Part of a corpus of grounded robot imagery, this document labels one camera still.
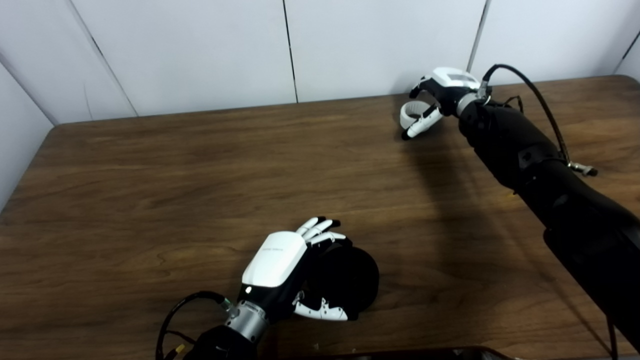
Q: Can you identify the thin wire on left arm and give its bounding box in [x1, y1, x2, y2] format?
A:
[164, 329, 196, 360]

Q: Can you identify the thick black wrist cable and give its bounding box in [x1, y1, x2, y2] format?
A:
[477, 63, 598, 177]
[155, 291, 235, 360]

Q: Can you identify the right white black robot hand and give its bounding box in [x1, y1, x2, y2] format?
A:
[401, 67, 488, 141]

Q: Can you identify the white toothed plastic ring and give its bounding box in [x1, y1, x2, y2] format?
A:
[399, 101, 438, 132]

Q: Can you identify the thick black left wrist cable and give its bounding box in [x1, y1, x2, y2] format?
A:
[155, 291, 235, 360]

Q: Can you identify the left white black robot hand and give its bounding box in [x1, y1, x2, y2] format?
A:
[225, 217, 353, 343]

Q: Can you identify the round black plastic part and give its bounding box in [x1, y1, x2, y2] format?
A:
[305, 245, 381, 322]

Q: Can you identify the thick black right wrist cable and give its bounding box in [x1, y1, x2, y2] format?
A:
[477, 63, 598, 177]

